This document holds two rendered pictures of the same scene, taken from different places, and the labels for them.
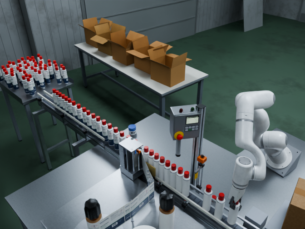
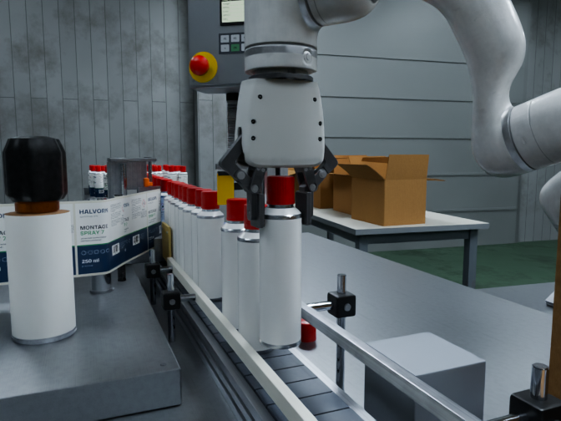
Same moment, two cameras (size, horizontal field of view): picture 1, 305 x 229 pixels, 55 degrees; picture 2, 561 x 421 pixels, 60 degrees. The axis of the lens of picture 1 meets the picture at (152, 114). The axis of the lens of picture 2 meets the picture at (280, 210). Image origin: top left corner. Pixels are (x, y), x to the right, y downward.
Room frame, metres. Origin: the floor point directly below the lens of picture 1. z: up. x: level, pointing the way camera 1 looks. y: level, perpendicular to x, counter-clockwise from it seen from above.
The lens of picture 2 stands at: (0.57, -0.68, 1.15)
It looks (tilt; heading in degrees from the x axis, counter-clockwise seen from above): 7 degrees down; 23
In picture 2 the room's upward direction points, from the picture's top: straight up
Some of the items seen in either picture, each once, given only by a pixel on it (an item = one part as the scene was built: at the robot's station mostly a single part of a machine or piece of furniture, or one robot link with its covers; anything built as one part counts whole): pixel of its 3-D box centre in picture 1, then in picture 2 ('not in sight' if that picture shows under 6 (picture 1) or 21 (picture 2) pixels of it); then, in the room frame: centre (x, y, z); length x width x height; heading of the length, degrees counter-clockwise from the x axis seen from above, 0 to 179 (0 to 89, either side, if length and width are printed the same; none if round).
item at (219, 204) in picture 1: (219, 206); (255, 276); (1.16, -0.40, 0.98); 0.05 x 0.05 x 0.20
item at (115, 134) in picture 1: (116, 138); not in sight; (1.84, 0.29, 0.98); 0.05 x 0.05 x 0.20
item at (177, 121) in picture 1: (184, 122); (234, 43); (1.48, -0.20, 1.38); 0.17 x 0.10 x 0.19; 100
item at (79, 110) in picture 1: (80, 114); not in sight; (2.21, 0.65, 0.98); 0.05 x 0.05 x 0.20
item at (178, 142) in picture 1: (178, 142); (235, 142); (1.53, -0.17, 1.18); 0.04 x 0.04 x 0.21
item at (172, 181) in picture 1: (173, 176); (195, 236); (1.42, -0.13, 0.98); 0.05 x 0.05 x 0.20
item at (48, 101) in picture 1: (77, 149); not in sight; (2.33, 0.78, 0.47); 1.17 x 0.36 x 0.95; 45
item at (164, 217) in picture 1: (166, 212); (39, 237); (1.09, -0.07, 1.03); 0.09 x 0.09 x 0.30
